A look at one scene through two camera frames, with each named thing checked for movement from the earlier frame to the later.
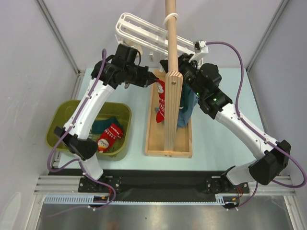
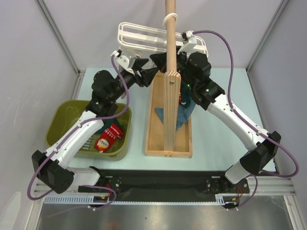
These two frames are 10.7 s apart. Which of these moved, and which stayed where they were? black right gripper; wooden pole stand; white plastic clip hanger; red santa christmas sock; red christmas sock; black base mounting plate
Moved: white plastic clip hanger; red christmas sock
Stayed: red santa christmas sock; wooden pole stand; black right gripper; black base mounting plate
